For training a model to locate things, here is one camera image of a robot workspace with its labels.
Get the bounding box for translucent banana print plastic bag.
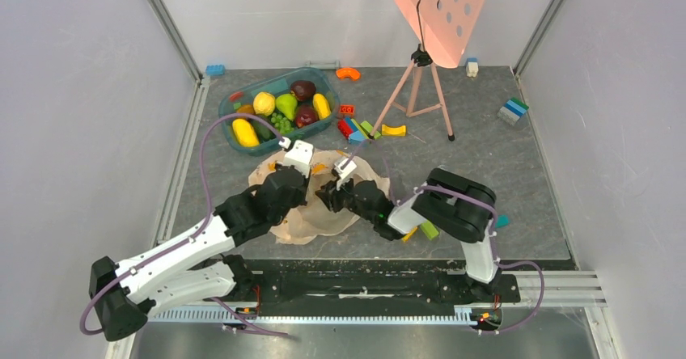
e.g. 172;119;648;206
248;150;390;245

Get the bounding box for dark red fake apple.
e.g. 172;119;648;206
294;104;320;129

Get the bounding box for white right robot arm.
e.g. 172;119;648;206
315;167;501;301

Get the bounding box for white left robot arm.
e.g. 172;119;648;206
79;163;311;342

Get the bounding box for dark green fake avocado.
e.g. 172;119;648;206
251;120;275;143

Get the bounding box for large yellow fake mango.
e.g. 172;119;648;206
231;118;260;148

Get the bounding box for green fake grapes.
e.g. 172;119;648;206
269;112;294;135

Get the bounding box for small yellow fake mango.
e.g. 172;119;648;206
312;93;332;120

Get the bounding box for brown fake kiwi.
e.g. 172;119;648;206
235;104;256;115

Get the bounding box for yellow fake lemon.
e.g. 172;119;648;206
252;91;276;116

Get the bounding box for green fake pear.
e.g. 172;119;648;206
275;93;299;121

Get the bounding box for dark red fake fruit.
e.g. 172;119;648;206
290;80;317;102

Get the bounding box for yellow arch toy brick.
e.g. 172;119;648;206
381;125;407;137

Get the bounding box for red blue green brick stack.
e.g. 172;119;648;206
337;117;369;145

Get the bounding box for lime green toy brick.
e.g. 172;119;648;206
359;120;382;139

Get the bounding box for red orange round brick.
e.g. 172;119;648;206
338;104;356;118

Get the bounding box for teal plastic basket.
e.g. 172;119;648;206
218;67;339;156

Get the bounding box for red curved toy brick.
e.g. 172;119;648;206
228;91;244;103

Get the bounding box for orange curved toy brick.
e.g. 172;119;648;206
336;67;362;81

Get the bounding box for teal toy brick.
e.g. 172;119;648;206
495;215;510;229

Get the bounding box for blue toy brick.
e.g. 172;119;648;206
205;64;226;77

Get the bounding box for white toy brick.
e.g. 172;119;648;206
465;57;479;78

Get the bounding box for stacked grey blue green bricks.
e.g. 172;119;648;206
497;97;529;125

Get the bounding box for pink perforated board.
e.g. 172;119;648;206
393;0;485;68

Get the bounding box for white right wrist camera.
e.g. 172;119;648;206
332;157;357;183

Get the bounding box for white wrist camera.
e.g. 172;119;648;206
282;140;314;178
332;157;357;183

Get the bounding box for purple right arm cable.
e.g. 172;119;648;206
342;137;547;336

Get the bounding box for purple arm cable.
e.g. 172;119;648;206
342;137;547;336
79;112;293;340

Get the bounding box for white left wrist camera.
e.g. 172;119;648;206
282;140;314;178

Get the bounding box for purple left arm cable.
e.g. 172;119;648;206
79;112;293;340

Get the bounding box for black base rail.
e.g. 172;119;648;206
222;260;521;317

